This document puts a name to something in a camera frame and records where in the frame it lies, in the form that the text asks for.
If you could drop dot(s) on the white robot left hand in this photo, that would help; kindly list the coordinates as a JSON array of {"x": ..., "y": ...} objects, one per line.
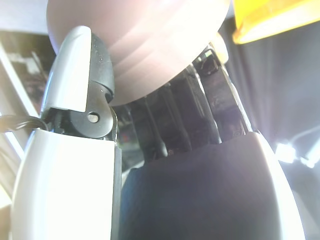
[{"x": 195, "y": 195}]

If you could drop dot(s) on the large pink bowl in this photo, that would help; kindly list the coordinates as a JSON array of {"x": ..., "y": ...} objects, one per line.
[{"x": 150, "y": 37}]

